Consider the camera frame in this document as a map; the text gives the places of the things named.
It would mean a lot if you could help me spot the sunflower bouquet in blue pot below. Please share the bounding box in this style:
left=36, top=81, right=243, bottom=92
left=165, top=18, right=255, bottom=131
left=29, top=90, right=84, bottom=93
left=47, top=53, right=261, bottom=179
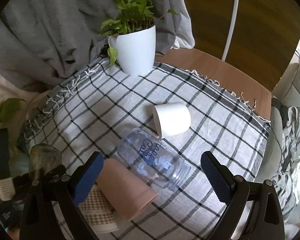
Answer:
left=0, top=98, right=29, bottom=202

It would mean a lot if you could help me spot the grey transparent glass cup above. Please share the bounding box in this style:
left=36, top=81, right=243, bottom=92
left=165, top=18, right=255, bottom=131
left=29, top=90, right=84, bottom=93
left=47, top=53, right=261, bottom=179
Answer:
left=29, top=144, right=62, bottom=179

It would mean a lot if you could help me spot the pink plastic cup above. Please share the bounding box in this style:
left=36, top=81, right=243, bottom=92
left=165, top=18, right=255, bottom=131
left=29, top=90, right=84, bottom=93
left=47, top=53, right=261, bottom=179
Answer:
left=96, top=158, right=158, bottom=221

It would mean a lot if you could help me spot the green plant in white pot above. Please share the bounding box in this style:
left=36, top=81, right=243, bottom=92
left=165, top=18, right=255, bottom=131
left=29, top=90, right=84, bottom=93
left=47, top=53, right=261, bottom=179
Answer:
left=100, top=0, right=177, bottom=76

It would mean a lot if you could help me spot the grey curtain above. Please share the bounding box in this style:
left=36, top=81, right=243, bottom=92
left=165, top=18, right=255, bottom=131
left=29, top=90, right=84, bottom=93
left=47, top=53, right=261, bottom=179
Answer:
left=0, top=0, right=195, bottom=92

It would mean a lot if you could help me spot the grey sofa with blanket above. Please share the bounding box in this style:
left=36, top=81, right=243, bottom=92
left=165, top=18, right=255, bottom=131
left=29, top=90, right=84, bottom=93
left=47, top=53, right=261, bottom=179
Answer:
left=255, top=62, right=300, bottom=222

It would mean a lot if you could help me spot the small white cup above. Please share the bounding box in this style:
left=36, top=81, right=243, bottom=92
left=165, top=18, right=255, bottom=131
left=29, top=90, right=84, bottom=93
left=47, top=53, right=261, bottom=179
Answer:
left=152, top=102, right=191, bottom=139

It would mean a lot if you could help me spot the clear bottle with blue print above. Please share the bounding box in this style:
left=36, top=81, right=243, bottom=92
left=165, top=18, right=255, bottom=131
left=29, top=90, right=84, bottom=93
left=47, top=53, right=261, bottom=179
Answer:
left=117, top=128, right=191, bottom=192

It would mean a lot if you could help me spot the checkered grey white tablecloth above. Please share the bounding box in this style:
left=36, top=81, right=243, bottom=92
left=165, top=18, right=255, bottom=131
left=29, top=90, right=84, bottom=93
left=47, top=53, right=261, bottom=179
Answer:
left=19, top=57, right=270, bottom=239

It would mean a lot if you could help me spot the checkered paper cup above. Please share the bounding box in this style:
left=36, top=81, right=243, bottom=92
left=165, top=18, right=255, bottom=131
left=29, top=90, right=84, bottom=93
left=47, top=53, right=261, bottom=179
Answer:
left=78, top=184, right=119, bottom=235

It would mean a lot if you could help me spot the white curved floor lamp pole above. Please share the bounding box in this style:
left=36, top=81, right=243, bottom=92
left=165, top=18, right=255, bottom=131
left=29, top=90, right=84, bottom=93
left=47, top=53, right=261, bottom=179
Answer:
left=222, top=0, right=239, bottom=62

